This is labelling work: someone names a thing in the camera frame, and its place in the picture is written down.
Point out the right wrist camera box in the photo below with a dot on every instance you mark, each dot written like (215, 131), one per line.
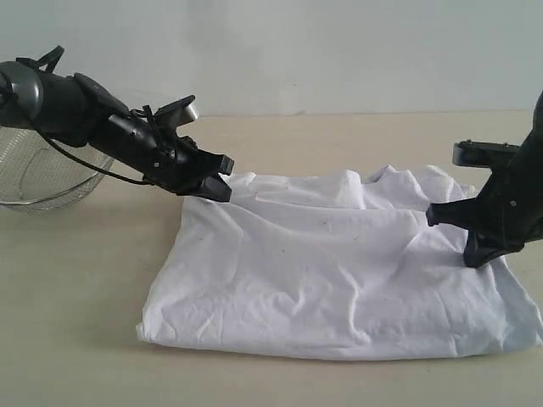
(488, 155)

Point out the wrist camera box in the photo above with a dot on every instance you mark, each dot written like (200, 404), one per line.
(176, 114)
(488, 155)

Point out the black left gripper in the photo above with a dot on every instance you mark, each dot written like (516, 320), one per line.
(185, 169)

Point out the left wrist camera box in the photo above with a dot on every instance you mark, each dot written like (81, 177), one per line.
(176, 114)

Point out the metal mesh strainer bowl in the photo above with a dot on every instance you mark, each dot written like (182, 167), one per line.
(35, 177)

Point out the white t-shirt red lettering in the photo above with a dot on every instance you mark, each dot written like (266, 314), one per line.
(334, 267)

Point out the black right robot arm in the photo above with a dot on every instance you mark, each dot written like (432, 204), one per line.
(529, 157)

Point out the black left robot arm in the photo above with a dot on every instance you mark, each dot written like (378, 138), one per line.
(76, 111)

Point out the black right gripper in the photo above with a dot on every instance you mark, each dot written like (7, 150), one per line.
(509, 208)

